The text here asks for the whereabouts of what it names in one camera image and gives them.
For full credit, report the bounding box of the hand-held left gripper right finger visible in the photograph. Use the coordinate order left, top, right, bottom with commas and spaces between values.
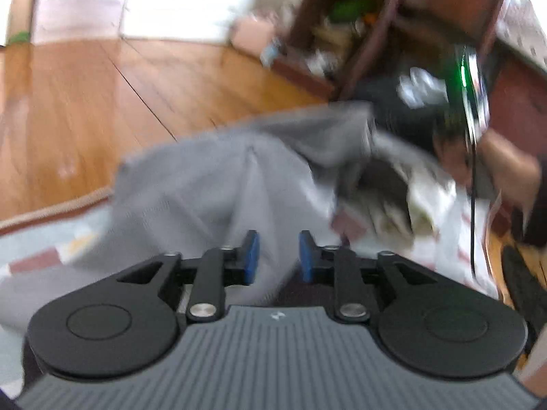
298, 230, 439, 324

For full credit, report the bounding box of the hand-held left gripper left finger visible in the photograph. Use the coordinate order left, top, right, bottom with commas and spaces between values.
116, 230, 261, 324

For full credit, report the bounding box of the grey garment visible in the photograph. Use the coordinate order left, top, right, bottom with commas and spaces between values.
0, 101, 387, 342

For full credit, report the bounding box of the person's right forearm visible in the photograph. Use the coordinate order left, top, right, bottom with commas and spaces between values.
478, 130, 544, 206

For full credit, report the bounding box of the person's right hand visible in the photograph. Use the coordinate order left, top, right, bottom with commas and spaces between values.
431, 132, 476, 185

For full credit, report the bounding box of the black printed garment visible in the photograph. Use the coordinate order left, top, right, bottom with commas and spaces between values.
355, 66, 454, 137

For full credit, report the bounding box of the dark wooden shelf unit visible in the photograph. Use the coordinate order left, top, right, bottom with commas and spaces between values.
271, 0, 547, 107

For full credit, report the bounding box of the white printed cloth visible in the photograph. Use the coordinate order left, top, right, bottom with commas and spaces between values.
333, 154, 501, 300

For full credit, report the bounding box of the patterned floor mat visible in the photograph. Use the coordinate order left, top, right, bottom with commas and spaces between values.
0, 188, 122, 398

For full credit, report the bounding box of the pink box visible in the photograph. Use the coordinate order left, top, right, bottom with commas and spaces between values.
231, 15, 278, 50

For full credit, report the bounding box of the cardboard box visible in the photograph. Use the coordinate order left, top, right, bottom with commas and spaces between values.
4, 0, 39, 45

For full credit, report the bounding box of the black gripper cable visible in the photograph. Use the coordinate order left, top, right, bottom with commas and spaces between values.
468, 128, 481, 276

